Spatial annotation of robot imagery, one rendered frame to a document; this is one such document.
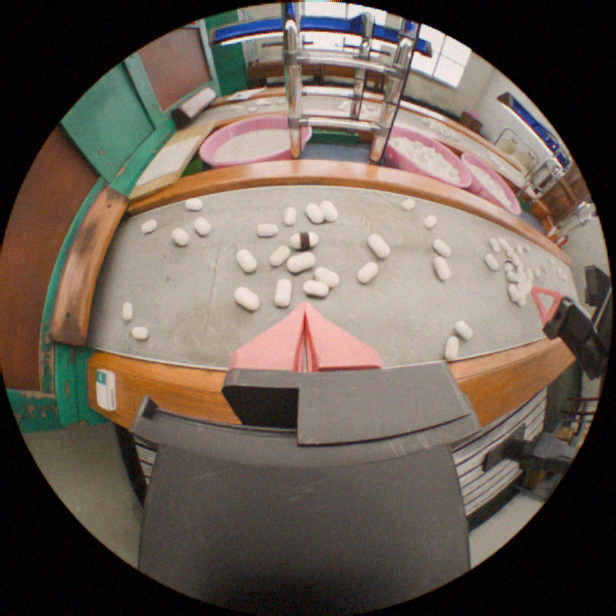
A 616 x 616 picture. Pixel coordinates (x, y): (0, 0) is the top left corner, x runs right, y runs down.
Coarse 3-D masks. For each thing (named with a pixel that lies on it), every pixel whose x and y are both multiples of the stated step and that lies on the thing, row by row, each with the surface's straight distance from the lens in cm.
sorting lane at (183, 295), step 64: (256, 192) 37; (320, 192) 36; (384, 192) 40; (128, 256) 46; (192, 256) 33; (256, 256) 28; (320, 256) 27; (448, 256) 38; (192, 320) 29; (256, 320) 25; (384, 320) 26; (448, 320) 32; (512, 320) 48
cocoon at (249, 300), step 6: (240, 288) 25; (246, 288) 25; (234, 294) 25; (240, 294) 24; (246, 294) 24; (252, 294) 24; (240, 300) 24; (246, 300) 24; (252, 300) 24; (258, 300) 24; (246, 306) 24; (252, 306) 24; (258, 306) 24
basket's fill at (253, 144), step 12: (252, 132) 63; (264, 132) 61; (276, 132) 62; (228, 144) 59; (240, 144) 57; (252, 144) 55; (264, 144) 54; (276, 144) 52; (288, 144) 52; (216, 156) 55; (228, 156) 53; (240, 156) 51; (252, 156) 49
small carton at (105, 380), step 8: (96, 376) 39; (104, 376) 36; (112, 376) 36; (96, 384) 39; (104, 384) 36; (112, 384) 37; (104, 392) 37; (112, 392) 37; (104, 400) 37; (112, 400) 37; (104, 408) 38; (112, 408) 37
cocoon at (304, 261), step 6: (294, 258) 25; (300, 258) 25; (306, 258) 25; (312, 258) 25; (288, 264) 25; (294, 264) 25; (300, 264) 25; (306, 264) 25; (312, 264) 25; (294, 270) 25; (300, 270) 25
